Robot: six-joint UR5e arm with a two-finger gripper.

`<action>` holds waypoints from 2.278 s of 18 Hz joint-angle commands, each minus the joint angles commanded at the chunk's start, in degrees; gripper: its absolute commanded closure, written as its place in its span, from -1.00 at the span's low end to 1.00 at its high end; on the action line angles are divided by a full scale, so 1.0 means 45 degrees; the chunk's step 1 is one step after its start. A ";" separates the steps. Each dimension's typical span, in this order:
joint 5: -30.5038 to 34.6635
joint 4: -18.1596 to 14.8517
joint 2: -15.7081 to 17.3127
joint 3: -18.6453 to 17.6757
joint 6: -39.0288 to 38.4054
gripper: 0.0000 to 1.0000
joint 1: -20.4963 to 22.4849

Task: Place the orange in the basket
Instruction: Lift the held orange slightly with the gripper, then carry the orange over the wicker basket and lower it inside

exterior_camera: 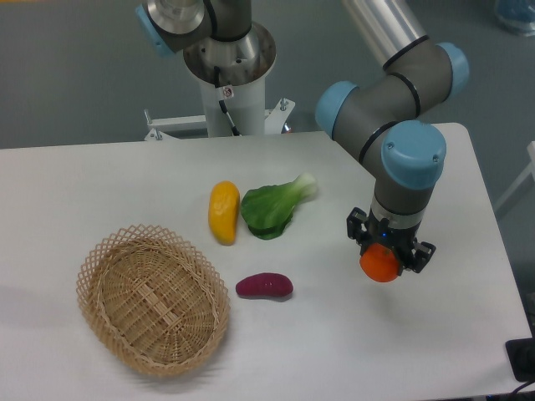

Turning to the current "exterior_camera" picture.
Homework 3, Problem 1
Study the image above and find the yellow mango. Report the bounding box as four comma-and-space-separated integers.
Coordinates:
208, 180, 240, 246

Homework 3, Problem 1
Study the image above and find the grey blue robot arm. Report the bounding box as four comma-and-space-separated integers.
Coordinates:
135, 1, 469, 282

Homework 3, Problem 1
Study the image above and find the blue object top right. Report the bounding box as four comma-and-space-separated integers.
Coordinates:
494, 0, 534, 37

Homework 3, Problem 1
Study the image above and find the woven wicker basket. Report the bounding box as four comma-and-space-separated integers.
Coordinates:
76, 225, 230, 377

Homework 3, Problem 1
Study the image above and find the green bok choy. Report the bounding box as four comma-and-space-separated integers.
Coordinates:
241, 173, 318, 240

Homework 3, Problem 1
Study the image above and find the black device at table edge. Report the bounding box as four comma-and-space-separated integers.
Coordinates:
505, 338, 534, 382

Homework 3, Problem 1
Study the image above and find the orange fruit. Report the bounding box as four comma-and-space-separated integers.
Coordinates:
359, 243, 399, 282

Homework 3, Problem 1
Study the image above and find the white frame right edge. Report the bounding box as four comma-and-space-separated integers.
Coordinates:
493, 141, 534, 219

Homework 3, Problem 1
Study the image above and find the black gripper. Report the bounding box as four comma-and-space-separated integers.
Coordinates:
346, 207, 436, 276

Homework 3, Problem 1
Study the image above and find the purple sweet potato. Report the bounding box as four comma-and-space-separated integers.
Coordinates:
235, 272, 293, 298

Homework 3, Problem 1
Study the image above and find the black cable on pedestal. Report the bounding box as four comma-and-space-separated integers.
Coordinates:
213, 65, 243, 137

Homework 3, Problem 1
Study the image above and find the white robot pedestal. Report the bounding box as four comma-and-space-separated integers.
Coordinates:
143, 20, 297, 141

